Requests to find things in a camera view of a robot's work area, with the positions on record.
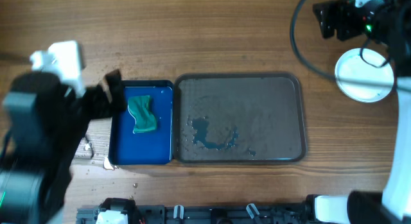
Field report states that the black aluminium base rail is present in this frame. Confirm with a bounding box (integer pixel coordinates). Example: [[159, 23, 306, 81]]
[[76, 198, 320, 224]]

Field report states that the green yellow sponge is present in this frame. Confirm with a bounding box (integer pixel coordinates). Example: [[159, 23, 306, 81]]
[[128, 95, 157, 134]]

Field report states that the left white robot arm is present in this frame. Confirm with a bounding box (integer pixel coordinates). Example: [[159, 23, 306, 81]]
[[1, 40, 127, 223]]

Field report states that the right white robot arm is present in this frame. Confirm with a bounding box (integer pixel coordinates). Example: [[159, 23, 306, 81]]
[[313, 0, 410, 223]]

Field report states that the white plate blue stain front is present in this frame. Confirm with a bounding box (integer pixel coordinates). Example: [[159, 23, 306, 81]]
[[335, 48, 394, 103]]

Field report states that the dark brown tray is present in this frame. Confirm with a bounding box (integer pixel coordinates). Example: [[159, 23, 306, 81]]
[[173, 73, 308, 164]]

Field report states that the blue water tray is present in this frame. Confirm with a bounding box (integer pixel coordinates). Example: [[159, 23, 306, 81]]
[[108, 80, 173, 165]]

